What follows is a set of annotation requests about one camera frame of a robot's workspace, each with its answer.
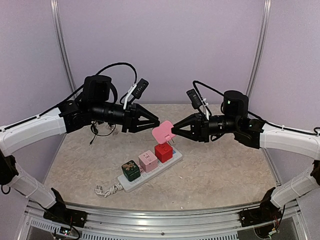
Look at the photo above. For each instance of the pink folding extension socket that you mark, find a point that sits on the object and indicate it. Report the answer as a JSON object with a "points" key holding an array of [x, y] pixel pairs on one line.
{"points": [[163, 133]]}

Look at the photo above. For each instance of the white power strip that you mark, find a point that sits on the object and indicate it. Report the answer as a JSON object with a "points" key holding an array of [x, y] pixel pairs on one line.
{"points": [[129, 186]]}

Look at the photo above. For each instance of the pink cube socket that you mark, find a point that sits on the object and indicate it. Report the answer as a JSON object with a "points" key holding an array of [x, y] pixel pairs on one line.
{"points": [[148, 161]]}

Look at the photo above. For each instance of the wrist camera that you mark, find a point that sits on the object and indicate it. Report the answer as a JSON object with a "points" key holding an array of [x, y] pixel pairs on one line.
{"points": [[199, 103], [135, 92]]}

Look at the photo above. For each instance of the right aluminium frame post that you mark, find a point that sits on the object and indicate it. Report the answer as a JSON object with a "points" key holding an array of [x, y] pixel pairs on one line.
{"points": [[266, 11]]}

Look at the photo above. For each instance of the aluminium front rail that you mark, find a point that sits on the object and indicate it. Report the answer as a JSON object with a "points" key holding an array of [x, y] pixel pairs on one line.
{"points": [[222, 223]]}

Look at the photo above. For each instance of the aluminium frame post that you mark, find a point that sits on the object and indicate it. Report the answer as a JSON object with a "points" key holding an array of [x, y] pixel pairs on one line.
{"points": [[266, 11], [54, 5]]}

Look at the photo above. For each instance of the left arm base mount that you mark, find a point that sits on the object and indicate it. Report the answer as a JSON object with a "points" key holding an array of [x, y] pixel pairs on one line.
{"points": [[70, 217]]}

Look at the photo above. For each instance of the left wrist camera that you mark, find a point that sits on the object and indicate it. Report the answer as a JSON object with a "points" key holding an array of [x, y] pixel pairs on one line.
{"points": [[135, 92]]}

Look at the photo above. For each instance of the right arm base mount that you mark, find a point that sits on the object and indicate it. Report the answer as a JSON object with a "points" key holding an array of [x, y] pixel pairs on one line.
{"points": [[255, 216]]}

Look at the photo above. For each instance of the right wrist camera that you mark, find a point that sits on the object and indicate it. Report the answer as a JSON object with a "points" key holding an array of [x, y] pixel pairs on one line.
{"points": [[199, 103]]}

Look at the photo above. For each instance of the black power adapter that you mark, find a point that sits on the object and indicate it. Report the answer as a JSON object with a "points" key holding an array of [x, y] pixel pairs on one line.
{"points": [[95, 131]]}

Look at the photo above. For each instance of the left aluminium frame post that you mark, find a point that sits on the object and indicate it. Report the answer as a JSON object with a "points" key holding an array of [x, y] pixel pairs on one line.
{"points": [[54, 5]]}

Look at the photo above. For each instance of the red cube socket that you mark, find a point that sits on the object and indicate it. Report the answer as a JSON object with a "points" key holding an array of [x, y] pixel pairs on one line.
{"points": [[163, 152]]}

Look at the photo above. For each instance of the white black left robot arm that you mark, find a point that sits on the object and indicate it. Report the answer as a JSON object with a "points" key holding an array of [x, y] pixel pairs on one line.
{"points": [[63, 118]]}

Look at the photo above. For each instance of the dark green cube socket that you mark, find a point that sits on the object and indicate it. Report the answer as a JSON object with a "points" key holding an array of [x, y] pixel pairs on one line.
{"points": [[131, 170]]}

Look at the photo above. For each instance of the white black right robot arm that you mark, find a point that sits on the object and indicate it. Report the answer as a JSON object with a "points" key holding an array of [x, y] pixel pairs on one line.
{"points": [[252, 131]]}

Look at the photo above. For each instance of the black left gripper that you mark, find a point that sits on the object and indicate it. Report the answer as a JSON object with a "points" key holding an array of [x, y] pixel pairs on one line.
{"points": [[136, 110]]}

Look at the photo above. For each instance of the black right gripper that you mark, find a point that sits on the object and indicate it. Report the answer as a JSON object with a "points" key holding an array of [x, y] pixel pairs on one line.
{"points": [[200, 124]]}

